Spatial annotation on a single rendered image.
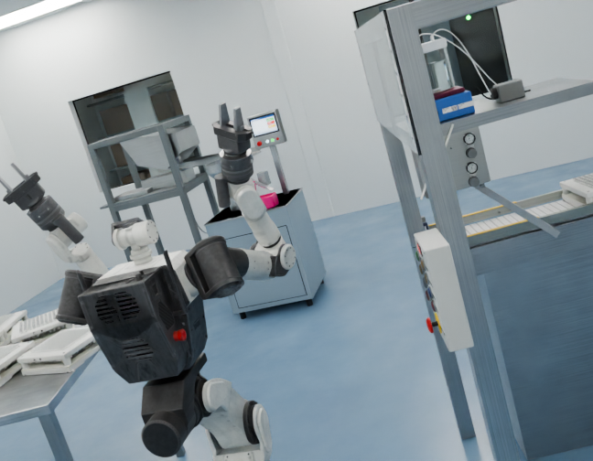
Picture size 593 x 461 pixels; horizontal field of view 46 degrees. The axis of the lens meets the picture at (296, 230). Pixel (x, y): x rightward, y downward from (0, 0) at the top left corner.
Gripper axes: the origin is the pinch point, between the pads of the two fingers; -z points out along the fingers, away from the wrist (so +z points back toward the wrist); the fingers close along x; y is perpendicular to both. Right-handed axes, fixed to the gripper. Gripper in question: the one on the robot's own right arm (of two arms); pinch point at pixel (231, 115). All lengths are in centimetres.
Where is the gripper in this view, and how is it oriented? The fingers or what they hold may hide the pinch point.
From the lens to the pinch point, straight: 190.8
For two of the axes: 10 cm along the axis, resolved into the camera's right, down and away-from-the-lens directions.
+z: 0.6, 8.3, 5.6
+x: -7.7, -3.1, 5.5
